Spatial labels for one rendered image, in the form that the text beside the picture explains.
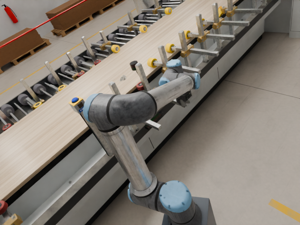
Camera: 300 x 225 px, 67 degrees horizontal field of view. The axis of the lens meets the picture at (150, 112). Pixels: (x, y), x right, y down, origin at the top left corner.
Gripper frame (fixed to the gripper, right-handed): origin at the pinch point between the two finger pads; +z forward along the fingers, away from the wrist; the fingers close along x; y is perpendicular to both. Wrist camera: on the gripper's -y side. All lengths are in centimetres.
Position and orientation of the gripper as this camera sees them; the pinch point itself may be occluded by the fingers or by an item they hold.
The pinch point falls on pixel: (183, 105)
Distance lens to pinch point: 163.7
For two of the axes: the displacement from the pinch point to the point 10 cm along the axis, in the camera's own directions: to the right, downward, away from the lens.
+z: 3.1, 7.2, 6.2
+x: 6.6, -6.3, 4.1
